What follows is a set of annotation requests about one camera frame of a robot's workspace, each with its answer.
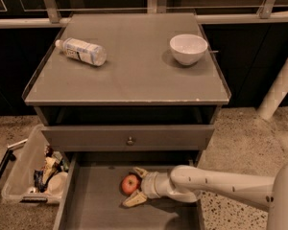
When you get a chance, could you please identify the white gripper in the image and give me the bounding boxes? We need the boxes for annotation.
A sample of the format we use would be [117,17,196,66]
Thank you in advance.
[123,167,161,208]

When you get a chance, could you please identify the red apple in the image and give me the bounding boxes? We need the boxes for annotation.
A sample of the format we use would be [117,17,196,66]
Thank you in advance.
[121,174,140,196]

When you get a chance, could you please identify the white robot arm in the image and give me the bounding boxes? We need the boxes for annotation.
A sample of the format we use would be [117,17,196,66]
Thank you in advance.
[124,58,288,230]

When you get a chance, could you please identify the round metal drawer knob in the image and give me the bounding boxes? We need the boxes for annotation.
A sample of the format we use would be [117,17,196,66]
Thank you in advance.
[127,137,134,146]

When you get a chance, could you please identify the open middle drawer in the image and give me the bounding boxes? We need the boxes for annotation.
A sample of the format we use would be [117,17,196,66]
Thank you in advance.
[54,151,205,230]

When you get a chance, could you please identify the grey drawer cabinet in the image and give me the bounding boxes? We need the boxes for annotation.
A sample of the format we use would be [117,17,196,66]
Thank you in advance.
[21,12,232,230]

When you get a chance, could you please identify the closed top drawer front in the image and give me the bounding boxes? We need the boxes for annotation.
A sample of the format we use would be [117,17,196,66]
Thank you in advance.
[41,125,214,151]

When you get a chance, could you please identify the white lid in bin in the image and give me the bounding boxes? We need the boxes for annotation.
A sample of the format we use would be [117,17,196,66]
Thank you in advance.
[47,172,68,196]

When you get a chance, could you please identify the snack packets in bin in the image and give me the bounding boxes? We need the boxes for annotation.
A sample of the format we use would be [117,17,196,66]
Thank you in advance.
[34,146,69,194]

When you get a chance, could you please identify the clear plastic storage bin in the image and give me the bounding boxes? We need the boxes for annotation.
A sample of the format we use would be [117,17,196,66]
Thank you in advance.
[1,125,62,203]

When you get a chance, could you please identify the clear plastic water bottle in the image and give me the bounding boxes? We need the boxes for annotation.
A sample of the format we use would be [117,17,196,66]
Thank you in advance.
[55,37,107,66]

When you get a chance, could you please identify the white ceramic bowl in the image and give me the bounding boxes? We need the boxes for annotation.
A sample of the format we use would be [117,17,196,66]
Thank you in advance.
[170,34,208,66]

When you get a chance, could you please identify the metal railing frame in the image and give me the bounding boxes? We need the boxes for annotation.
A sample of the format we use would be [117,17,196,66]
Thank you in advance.
[0,0,288,28]

